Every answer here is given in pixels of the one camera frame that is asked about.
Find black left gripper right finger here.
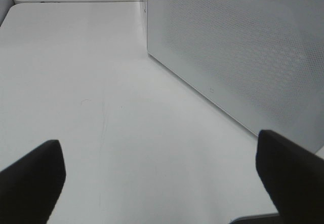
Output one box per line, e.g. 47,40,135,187
256,130,323,223

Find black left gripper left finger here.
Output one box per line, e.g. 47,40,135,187
1,140,66,223

